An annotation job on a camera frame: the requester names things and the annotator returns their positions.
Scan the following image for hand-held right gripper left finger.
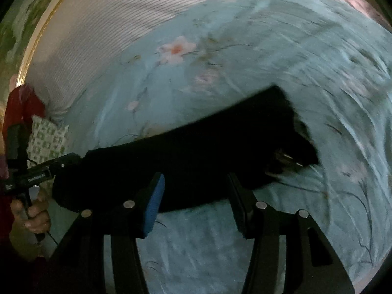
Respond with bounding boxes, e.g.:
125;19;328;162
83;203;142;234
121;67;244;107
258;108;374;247
50;172;166;294

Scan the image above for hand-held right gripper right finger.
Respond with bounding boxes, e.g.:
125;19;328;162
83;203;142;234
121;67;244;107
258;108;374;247
227;173;357;294

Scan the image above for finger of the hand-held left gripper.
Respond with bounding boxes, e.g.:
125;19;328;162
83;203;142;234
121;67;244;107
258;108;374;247
50;152;83;175

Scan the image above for black pants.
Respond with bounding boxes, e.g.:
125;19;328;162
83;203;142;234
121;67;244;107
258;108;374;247
52;85;319;213

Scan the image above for person's red sleeved forearm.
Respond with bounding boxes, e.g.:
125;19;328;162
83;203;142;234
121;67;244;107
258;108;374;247
1;86;46;160

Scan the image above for person's left hand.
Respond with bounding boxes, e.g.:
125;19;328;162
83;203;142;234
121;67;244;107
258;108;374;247
11;187;51;236

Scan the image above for green patterned white pillow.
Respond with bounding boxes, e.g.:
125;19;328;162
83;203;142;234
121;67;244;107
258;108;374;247
27;115;69;164

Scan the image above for light blue floral bedsheet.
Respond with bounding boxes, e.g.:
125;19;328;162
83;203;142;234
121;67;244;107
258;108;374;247
46;0;392;294

